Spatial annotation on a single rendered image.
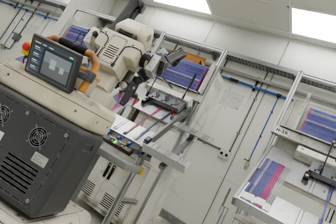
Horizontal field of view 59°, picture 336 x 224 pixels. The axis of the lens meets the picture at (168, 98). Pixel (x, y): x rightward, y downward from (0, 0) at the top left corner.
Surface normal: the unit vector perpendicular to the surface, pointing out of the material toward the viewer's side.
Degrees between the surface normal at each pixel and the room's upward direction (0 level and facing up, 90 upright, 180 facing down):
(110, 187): 90
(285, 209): 45
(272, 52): 90
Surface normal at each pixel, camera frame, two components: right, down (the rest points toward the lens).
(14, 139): -0.16, -0.27
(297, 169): 0.07, -0.87
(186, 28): -0.36, -0.36
